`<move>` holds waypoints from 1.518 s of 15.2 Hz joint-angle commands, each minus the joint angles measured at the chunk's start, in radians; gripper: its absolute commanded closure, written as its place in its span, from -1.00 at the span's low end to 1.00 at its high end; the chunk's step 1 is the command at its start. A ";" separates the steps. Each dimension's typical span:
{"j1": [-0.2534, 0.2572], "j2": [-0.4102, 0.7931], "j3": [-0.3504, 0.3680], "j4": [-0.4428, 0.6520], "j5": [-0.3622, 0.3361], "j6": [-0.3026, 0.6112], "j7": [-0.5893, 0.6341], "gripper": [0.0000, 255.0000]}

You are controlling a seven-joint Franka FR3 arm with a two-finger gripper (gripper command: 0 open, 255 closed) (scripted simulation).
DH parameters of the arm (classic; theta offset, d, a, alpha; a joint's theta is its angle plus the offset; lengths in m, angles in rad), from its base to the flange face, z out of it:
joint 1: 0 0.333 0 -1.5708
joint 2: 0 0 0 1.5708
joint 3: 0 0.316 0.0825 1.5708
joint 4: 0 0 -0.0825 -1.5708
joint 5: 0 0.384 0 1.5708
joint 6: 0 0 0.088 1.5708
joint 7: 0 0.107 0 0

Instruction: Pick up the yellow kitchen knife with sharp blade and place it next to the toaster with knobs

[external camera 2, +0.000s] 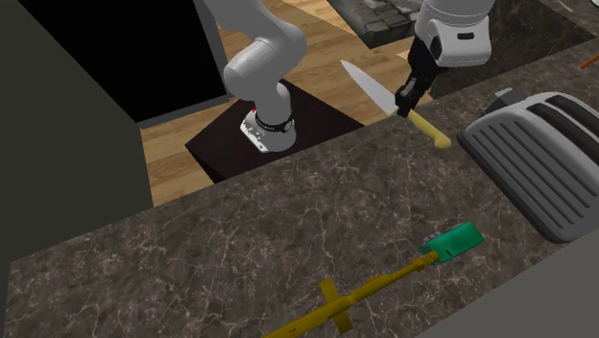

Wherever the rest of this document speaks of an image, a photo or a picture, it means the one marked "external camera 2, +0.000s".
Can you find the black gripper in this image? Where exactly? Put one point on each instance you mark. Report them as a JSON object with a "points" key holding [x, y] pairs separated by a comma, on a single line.
{"points": [[421, 65]]}

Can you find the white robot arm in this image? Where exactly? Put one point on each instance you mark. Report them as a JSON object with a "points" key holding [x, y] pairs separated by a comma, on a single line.
{"points": [[266, 61]]}

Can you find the dark robot stand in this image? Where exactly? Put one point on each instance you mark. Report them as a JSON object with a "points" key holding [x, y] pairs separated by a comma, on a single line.
{"points": [[323, 117]]}

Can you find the grey toaster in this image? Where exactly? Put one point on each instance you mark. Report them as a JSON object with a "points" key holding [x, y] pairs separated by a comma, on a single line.
{"points": [[529, 159]]}

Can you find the orange stick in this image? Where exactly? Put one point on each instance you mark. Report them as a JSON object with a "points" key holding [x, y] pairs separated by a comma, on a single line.
{"points": [[590, 61]]}

